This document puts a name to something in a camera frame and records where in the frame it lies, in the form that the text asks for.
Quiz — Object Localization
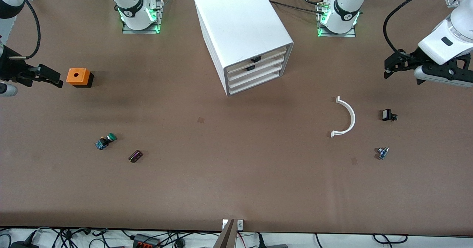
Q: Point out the green push button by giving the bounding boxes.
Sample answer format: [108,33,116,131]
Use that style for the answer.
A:
[95,133,117,150]

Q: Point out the orange box with hole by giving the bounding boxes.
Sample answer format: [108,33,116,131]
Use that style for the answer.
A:
[66,68,94,88]

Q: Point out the white curved plastic arc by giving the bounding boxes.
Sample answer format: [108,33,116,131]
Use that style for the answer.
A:
[330,96,356,138]

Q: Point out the black orange power strip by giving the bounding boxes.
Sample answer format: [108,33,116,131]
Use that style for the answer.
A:
[133,234,162,248]

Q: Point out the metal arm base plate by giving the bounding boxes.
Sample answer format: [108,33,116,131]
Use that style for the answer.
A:
[317,2,357,38]
[122,0,163,34]

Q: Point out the black looped floor cable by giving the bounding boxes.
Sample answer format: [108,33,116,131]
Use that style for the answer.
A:
[372,234,409,245]

